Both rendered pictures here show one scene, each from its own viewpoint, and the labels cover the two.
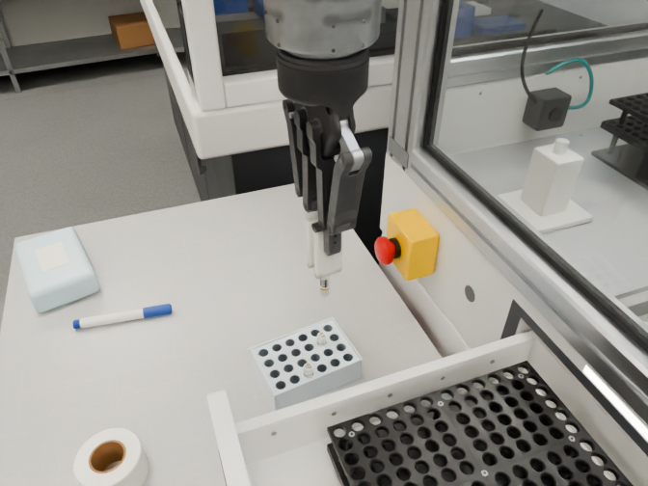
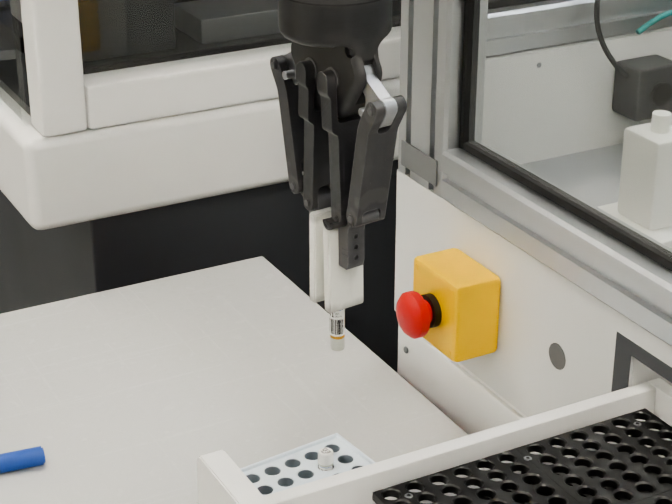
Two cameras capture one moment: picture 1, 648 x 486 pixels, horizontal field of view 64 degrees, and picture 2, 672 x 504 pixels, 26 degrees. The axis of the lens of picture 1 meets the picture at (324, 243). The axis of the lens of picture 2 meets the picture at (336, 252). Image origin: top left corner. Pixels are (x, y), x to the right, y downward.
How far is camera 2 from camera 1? 0.53 m
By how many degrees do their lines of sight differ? 15
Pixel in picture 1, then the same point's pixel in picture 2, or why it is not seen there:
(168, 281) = (22, 421)
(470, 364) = (565, 428)
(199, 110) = (37, 136)
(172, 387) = not seen: outside the picture
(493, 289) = (589, 331)
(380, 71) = not seen: hidden behind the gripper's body
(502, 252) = (593, 263)
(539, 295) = (648, 308)
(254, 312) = (192, 453)
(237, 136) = (106, 183)
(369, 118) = not seen: hidden behind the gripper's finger
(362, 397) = (414, 469)
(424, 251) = (479, 305)
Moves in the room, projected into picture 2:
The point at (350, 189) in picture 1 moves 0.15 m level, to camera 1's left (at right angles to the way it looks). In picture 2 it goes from (380, 154) to (149, 165)
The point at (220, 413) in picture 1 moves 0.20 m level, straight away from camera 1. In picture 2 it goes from (224, 469) to (120, 334)
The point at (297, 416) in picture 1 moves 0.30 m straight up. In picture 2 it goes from (325, 491) to (324, 48)
